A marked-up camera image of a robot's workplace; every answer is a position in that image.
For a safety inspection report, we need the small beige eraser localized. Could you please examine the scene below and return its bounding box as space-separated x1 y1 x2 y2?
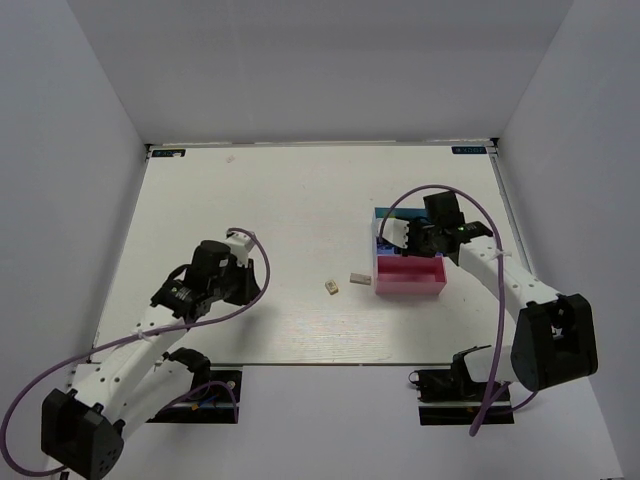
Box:
325 280 339 295

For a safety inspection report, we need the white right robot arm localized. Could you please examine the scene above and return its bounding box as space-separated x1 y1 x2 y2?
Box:
403 191 599 399

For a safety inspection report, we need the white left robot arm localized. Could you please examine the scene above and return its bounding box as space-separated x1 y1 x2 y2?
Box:
41 229 262 479

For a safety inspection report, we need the three-compartment colour container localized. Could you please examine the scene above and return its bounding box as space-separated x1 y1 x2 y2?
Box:
372 207 447 296

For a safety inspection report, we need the right corner label sticker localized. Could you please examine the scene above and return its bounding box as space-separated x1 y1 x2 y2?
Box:
451 145 487 155

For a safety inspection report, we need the corner label sticker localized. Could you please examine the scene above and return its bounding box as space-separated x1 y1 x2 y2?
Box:
151 149 186 158
451 145 487 155

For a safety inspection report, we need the grey wrapped eraser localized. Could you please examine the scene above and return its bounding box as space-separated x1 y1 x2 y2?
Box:
349 273 372 285

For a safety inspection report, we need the left corner label sticker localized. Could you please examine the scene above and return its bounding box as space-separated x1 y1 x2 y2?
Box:
151 149 186 158

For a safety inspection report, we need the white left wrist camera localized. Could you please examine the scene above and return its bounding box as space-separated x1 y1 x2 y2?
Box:
224 229 255 268

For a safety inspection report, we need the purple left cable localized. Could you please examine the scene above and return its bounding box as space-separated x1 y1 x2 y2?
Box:
0 227 272 476

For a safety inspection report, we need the purple cable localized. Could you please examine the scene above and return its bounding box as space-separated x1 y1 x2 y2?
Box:
0 227 272 476
377 184 544 437

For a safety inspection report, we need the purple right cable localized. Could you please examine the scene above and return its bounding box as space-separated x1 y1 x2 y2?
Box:
377 184 544 437

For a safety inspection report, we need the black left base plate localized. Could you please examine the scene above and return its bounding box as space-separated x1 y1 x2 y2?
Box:
148 369 243 425

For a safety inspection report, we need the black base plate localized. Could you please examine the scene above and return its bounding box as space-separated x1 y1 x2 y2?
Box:
408 366 486 427
148 369 243 425

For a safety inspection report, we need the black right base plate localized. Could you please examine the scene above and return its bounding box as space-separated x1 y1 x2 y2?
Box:
408 366 486 427

